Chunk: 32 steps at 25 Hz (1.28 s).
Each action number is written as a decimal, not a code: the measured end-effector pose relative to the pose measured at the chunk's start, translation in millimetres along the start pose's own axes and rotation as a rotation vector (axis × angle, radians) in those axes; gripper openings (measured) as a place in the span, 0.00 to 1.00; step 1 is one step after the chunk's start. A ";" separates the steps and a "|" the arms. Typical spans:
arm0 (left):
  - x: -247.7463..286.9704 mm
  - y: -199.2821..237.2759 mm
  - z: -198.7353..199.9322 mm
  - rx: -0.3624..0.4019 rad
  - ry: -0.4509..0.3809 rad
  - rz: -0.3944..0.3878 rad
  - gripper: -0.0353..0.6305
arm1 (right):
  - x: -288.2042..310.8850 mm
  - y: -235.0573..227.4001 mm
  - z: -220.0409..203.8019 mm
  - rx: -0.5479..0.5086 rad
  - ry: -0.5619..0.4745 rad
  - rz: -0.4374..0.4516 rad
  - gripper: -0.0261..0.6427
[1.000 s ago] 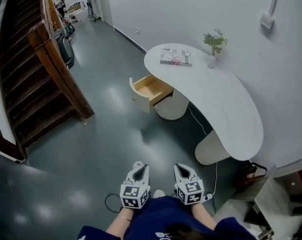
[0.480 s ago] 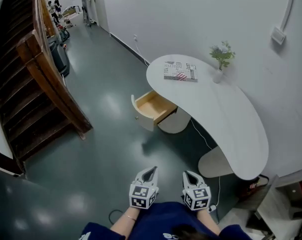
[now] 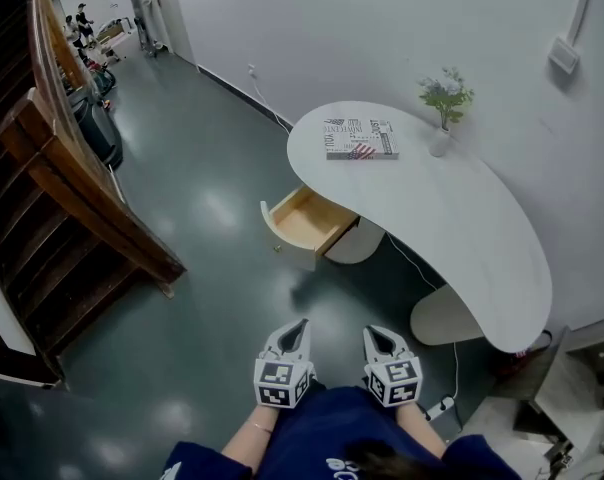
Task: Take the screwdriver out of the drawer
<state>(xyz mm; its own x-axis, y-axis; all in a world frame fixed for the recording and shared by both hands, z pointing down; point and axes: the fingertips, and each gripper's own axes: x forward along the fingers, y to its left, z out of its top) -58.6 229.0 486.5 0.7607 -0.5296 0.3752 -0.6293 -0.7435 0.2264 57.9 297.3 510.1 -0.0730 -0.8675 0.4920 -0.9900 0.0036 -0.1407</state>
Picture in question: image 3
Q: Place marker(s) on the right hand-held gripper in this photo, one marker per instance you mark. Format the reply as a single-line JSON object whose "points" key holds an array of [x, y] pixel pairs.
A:
{"points": [[397, 380]]}

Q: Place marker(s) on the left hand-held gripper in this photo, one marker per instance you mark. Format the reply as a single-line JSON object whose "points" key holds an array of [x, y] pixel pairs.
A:
{"points": [[277, 380]]}

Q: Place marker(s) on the wooden drawer with white front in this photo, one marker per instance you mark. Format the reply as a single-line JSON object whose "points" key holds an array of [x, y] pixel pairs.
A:
{"points": [[302, 225]]}

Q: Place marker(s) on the person's left forearm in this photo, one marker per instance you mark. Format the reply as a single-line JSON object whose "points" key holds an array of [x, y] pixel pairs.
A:
{"points": [[249, 438]]}

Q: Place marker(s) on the person's right forearm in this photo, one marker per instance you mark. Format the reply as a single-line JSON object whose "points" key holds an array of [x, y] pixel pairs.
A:
{"points": [[422, 430]]}

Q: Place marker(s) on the white power strip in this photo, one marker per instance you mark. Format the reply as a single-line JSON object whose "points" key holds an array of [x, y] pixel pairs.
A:
{"points": [[439, 407]]}

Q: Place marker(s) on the navy blue shirt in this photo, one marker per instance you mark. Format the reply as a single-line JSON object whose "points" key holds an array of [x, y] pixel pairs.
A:
{"points": [[342, 433]]}

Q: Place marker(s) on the white curved desk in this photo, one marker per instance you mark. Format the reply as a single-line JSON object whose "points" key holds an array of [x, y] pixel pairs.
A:
{"points": [[432, 208]]}

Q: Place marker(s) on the grey cabinet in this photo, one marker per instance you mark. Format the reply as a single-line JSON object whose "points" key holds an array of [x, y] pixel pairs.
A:
{"points": [[562, 398]]}

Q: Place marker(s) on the printed flag cover book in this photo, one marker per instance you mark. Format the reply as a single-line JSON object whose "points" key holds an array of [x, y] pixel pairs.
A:
{"points": [[362, 140]]}

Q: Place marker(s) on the white vase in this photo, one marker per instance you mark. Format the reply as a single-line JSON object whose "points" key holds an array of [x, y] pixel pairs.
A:
{"points": [[439, 143]]}

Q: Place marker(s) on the green plant with pale flowers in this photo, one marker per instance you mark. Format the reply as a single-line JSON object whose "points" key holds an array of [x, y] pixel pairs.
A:
{"points": [[447, 95]]}

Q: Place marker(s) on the brown wooden staircase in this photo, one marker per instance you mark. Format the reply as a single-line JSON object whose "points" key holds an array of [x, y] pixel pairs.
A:
{"points": [[57, 193]]}

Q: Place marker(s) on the black bin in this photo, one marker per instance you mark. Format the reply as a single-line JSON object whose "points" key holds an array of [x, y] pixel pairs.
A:
{"points": [[99, 128]]}

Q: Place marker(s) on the green ride-on toy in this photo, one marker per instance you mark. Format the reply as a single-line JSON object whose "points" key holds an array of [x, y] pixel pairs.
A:
{"points": [[103, 79]]}

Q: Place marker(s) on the grey metal trolley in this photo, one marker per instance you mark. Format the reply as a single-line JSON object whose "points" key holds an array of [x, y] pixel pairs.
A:
{"points": [[144, 23]]}

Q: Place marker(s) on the white wall socket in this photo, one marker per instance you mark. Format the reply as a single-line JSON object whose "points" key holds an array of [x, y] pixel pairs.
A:
{"points": [[252, 70]]}

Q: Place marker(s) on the white wall junction box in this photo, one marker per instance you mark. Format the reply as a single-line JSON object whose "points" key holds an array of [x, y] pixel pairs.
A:
{"points": [[563, 55]]}

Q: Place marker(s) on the light wooden bed frame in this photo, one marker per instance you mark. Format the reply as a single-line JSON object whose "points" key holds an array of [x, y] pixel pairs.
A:
{"points": [[113, 30]]}

